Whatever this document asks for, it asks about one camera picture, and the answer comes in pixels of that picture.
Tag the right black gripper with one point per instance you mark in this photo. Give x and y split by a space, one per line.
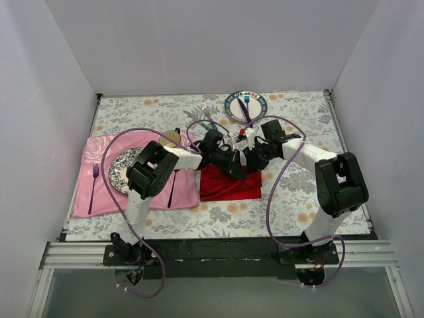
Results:
251 158

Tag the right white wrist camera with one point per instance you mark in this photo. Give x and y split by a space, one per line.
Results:
249 135

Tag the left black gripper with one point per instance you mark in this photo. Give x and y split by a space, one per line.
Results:
232 162

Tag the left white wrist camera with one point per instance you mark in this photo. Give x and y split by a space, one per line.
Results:
236 141

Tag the blue fork on plate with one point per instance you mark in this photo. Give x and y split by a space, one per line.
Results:
247 100

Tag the purple spoon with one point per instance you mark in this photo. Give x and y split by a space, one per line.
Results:
172 191

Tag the cream enamel mug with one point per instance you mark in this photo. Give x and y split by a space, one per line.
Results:
170 138

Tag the red cloth napkin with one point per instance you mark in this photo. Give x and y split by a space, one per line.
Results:
215 185

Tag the teal handled fork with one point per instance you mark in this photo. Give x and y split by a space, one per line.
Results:
206 112

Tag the pink floral placemat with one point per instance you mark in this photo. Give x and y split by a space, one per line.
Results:
185 191

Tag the purple knife on plate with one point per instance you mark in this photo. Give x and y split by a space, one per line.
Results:
246 114

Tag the purple fork on placemat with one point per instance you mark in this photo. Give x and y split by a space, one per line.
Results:
95 176

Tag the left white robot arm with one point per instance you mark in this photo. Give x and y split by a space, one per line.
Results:
148 174

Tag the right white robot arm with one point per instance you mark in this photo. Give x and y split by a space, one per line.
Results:
340 185

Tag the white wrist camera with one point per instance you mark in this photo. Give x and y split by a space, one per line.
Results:
249 135
236 141

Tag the white plate blue rim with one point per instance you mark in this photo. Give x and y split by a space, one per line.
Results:
258 106

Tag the teal handled knife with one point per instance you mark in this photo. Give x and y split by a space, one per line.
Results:
207 125

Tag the blue floral plate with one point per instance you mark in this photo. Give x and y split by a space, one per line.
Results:
118 169

